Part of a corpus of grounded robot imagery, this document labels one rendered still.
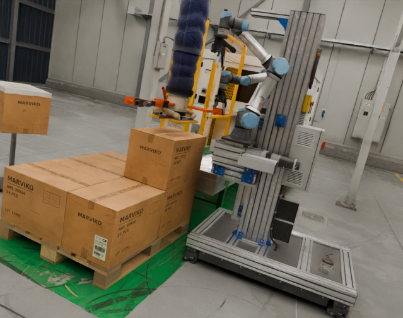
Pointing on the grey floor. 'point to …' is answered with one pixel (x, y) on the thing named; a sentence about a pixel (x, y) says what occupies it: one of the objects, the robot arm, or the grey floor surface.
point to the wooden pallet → (132, 261)
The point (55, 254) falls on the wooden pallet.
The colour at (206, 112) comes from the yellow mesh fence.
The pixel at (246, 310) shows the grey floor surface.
